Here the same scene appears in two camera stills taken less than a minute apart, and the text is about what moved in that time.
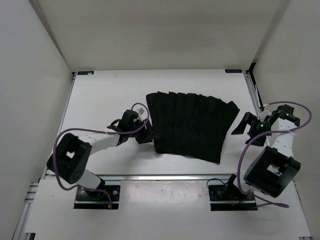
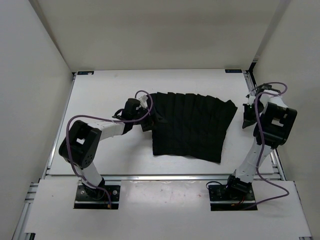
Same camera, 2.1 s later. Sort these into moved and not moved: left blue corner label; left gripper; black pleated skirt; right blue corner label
Moved: left gripper
Not moved: left blue corner label; black pleated skirt; right blue corner label
